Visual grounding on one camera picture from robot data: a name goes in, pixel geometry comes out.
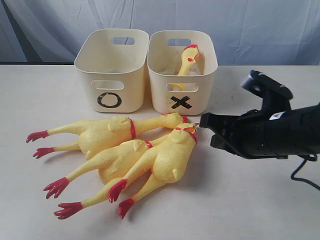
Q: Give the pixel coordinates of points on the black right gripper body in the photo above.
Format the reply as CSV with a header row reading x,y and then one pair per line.
x,y
247,137

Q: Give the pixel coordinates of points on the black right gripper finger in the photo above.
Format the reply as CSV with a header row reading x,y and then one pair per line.
x,y
214,122
218,142

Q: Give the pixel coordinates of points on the small yellow rubber chicken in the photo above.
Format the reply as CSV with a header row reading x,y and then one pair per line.
x,y
188,59

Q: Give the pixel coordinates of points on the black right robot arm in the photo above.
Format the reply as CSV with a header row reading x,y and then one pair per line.
x,y
293,132

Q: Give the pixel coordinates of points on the cream bin marked X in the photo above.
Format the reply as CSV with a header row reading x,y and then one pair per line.
x,y
186,94

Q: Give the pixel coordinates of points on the white backdrop curtain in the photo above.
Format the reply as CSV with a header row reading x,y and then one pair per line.
x,y
244,32

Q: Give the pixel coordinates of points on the cream bin marked O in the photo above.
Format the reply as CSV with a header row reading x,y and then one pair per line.
x,y
112,67

